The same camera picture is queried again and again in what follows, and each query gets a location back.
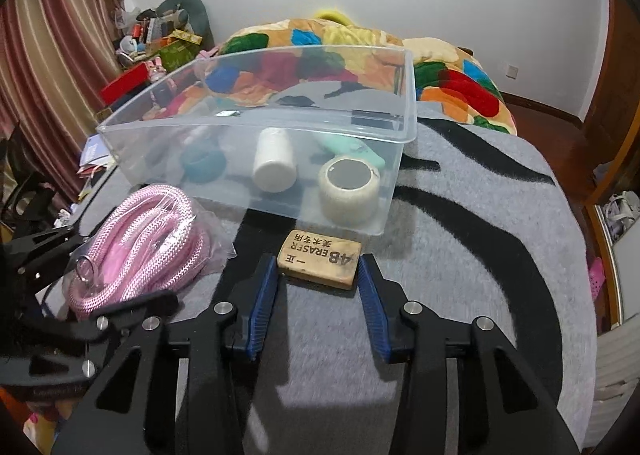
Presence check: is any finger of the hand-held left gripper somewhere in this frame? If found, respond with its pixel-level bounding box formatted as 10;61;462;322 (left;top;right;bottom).
0;229;84;281
27;293;180;386

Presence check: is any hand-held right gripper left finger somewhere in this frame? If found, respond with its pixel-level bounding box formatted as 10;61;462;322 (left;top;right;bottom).
55;253;280;455

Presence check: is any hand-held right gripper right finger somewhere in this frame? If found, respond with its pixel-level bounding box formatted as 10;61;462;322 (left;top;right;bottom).
355;253;584;455

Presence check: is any tan rubber eraser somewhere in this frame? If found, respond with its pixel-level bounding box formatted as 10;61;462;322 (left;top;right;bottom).
276;229;363;291

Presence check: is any pink rope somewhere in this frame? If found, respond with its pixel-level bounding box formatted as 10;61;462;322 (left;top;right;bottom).
64;184;237;322

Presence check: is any clear plastic storage bin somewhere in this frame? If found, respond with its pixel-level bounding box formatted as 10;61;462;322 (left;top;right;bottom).
95;44;419;236

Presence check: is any stack of papers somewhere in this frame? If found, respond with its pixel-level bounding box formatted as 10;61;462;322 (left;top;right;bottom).
79;134;119;182

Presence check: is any clear tape roll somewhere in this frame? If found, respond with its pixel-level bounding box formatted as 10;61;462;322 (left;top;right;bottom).
318;156;384;226

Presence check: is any white plastic bottle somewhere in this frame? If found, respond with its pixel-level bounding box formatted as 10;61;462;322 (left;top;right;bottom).
252;127;299;194

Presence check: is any dark teal tape roll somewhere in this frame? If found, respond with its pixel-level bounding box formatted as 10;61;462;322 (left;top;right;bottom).
179;144;227;184

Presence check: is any mint green plastic device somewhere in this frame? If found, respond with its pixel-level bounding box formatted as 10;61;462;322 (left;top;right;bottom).
314;132;386;172

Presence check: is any red box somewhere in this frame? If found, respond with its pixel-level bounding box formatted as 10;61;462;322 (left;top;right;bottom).
99;66;152;107

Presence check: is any striped pink curtain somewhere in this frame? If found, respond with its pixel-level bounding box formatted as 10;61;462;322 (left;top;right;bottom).
0;0;127;198

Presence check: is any pink slipper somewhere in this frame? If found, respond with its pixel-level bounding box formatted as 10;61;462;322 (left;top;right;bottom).
587;257;606;291

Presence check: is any green printed box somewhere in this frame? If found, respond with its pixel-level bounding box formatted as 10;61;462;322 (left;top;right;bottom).
159;38;202;70

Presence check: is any colourful patchwork blanket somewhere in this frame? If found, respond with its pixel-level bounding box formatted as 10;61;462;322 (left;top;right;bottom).
200;17;519;136

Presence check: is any white ribbed basket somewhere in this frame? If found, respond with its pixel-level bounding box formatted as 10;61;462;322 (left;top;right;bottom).
582;319;640;442

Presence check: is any white bag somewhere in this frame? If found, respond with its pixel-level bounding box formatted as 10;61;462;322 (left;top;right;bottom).
602;190;640;242

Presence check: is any yellow pillow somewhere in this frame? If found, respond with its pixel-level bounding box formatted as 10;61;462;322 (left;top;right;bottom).
314;8;352;27

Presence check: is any brown wooden door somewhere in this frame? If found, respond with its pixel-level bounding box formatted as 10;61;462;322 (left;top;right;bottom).
581;0;640;148

